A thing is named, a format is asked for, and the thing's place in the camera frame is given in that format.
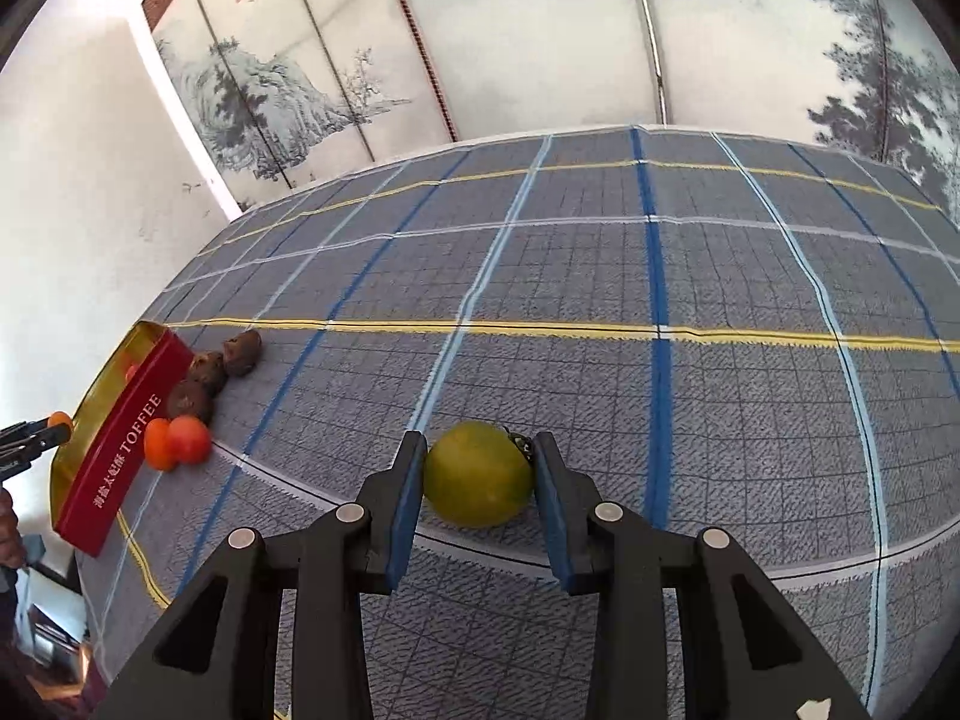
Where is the person's left hand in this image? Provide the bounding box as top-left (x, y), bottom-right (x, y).
top-left (0, 490), bottom-right (25, 571)

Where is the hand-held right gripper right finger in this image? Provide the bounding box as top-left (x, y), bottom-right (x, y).
top-left (531, 433), bottom-right (875, 720)

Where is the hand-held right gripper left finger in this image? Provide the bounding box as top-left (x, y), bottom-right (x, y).
top-left (94, 430), bottom-right (428, 720)

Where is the green citrus fruit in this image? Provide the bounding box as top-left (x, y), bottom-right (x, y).
top-left (424, 421), bottom-right (535, 530)

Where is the painted folding screen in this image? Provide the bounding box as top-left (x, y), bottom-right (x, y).
top-left (141, 0), bottom-right (960, 212)

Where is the red tin box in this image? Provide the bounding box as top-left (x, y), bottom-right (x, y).
top-left (49, 320), bottom-right (194, 558)

